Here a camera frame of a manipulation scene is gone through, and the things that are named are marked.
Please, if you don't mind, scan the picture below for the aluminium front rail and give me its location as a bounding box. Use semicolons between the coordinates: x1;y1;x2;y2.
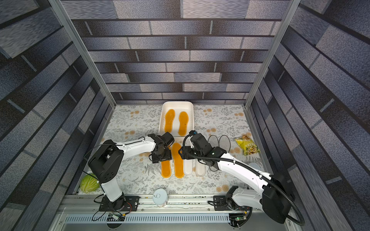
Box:
59;194;290;214

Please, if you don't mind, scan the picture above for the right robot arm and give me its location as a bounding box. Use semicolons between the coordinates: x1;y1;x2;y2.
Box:
179;131;304;225

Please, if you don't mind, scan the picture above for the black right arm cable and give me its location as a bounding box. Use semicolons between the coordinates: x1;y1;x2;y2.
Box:
182;131;305;226

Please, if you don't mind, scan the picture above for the right grey insole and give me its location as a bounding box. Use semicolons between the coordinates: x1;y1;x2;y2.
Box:
218;135;231;152

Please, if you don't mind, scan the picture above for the white insole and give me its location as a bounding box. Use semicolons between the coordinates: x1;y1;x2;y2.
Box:
183;159;193;176
195;160;206;177

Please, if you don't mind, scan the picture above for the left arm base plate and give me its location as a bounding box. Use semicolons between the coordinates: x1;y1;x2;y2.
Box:
99;196;140;212

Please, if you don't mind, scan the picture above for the right white insole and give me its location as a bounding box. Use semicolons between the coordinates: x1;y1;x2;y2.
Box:
195;160;206;177

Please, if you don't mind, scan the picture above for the grey insole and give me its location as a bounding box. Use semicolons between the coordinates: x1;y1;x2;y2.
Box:
218;135;231;152
208;135;219;172

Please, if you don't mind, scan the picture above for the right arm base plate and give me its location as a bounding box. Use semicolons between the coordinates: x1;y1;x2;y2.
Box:
212;195;231;211

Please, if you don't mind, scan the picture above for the yellow snack bag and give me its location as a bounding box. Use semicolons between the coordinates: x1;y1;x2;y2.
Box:
235;132;260;156

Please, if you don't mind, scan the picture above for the left grey insole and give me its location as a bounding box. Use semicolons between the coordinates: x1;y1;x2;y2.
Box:
208;135;219;172

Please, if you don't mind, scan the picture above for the white plastic storage box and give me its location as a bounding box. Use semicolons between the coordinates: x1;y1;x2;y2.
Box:
159;101;194;140

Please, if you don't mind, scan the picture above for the left white insole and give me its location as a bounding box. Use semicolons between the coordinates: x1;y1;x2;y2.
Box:
183;159;193;176

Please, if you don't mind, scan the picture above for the green cabbage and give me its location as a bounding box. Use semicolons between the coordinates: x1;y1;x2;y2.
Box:
80;173;100;193

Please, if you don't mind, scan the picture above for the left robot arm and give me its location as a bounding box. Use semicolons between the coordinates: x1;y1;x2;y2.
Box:
88;132;174;208

